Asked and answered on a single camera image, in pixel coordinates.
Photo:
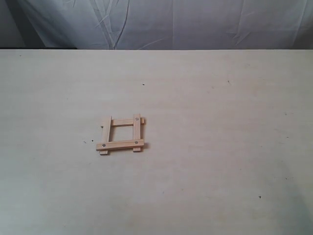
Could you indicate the horizontal wooden stick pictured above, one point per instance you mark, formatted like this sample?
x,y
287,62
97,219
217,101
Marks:
x,y
114,145
126,122

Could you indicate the white backdrop curtain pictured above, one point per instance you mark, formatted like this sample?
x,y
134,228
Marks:
x,y
157,24

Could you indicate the vertical wooden stick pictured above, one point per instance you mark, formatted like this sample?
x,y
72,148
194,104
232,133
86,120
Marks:
x,y
106,129
137,132

